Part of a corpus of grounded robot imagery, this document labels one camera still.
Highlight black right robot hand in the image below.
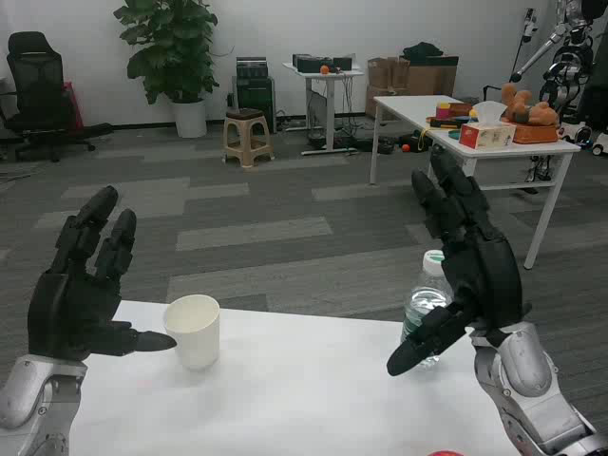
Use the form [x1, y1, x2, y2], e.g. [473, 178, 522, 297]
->
[386, 144, 533, 377]

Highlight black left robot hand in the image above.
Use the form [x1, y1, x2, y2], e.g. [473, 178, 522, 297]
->
[27, 184, 178, 362]

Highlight clear plastic water bottle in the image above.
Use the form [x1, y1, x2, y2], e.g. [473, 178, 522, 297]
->
[400, 249, 456, 370]

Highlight white paper cup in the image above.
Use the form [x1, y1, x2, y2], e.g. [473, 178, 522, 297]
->
[162, 294, 221, 371]

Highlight red white tissue box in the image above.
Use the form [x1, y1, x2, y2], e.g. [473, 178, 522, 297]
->
[458, 100, 518, 152]

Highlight yellow black tool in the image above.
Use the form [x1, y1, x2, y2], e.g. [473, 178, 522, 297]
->
[426, 116, 472, 130]

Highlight orange plush toy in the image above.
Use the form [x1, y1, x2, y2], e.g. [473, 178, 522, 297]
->
[501, 83, 561, 128]

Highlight white wheeled robot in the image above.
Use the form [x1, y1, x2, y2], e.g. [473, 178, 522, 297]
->
[558, 121, 608, 158]

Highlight white table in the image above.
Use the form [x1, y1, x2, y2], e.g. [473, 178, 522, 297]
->
[369, 94, 581, 271]

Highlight red flat bag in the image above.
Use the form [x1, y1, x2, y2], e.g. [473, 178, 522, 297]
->
[61, 81, 85, 130]

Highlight large cardboard box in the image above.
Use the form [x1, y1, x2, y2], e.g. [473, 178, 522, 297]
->
[407, 55, 460, 98]

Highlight flat cardboard box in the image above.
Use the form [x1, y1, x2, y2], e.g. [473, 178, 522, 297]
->
[364, 85, 396, 120]

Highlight white plant pot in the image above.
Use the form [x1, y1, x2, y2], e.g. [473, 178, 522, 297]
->
[169, 98, 209, 140]

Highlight silver black humanoid robot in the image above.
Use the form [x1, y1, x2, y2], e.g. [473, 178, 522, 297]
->
[509, 0, 608, 125]

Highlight black office chair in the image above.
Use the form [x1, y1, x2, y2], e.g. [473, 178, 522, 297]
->
[0, 30, 114, 163]

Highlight black bag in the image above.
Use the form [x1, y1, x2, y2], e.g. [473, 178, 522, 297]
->
[402, 41, 446, 66]

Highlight beige plastic stool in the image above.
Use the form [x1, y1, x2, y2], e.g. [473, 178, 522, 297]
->
[222, 107, 276, 168]

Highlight white standing desk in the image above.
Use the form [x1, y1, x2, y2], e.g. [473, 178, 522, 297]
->
[282, 61, 366, 157]

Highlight black equipment case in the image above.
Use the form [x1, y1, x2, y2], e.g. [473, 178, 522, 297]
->
[236, 77, 277, 135]

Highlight green leafy plant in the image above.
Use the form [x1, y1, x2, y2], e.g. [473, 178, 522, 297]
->
[112, 0, 222, 105]

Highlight black radio box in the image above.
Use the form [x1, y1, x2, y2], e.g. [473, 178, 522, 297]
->
[236, 56, 269, 81]

